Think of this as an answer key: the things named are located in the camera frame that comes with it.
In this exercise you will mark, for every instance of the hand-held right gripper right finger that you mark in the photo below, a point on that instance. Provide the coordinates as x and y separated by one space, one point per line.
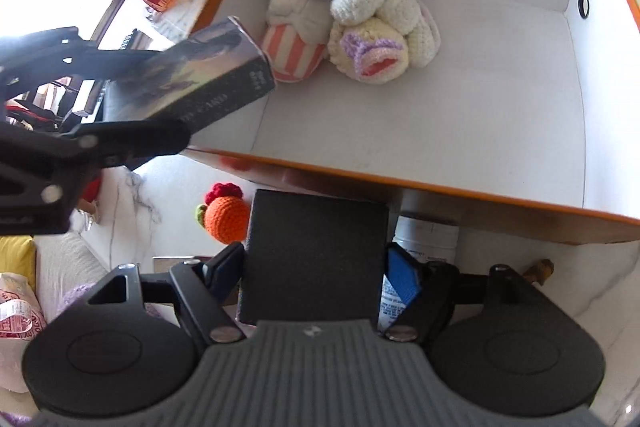
401 279

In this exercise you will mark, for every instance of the purple fuzzy stool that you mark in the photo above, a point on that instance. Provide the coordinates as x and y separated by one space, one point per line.
75 299

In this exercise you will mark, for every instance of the dark printed card box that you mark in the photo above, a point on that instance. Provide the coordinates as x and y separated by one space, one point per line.
200 72

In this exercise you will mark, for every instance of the white crochet bunny toy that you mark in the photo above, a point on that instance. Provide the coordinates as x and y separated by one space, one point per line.
400 7

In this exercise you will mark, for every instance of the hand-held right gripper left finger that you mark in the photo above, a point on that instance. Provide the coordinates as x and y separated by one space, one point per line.
226 271

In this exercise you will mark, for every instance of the white plastic bottle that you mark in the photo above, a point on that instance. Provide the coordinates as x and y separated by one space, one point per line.
425 237

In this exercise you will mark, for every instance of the orange cardboard storage box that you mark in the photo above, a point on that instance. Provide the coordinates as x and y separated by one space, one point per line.
450 107

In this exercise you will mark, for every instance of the white red printed plastic bag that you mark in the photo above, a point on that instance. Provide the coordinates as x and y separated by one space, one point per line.
17 332

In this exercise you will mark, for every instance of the brown wooden piece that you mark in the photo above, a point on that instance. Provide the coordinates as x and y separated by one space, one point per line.
539 271

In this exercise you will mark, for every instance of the orange crochet fruit toy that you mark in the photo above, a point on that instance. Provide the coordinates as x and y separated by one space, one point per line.
227 218

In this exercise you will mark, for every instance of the yellow cushion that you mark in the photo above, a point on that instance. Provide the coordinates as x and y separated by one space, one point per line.
15 259

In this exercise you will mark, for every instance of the cupcake plush with striped base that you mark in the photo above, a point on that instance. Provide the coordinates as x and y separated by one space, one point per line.
295 42

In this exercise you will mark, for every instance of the black textured box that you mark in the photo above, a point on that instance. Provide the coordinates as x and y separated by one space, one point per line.
315 252

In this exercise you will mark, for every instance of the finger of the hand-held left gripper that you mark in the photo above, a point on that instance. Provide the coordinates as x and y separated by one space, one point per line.
75 54
125 142

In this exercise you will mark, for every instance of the light grey sofa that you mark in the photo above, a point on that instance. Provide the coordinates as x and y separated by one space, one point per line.
70 259

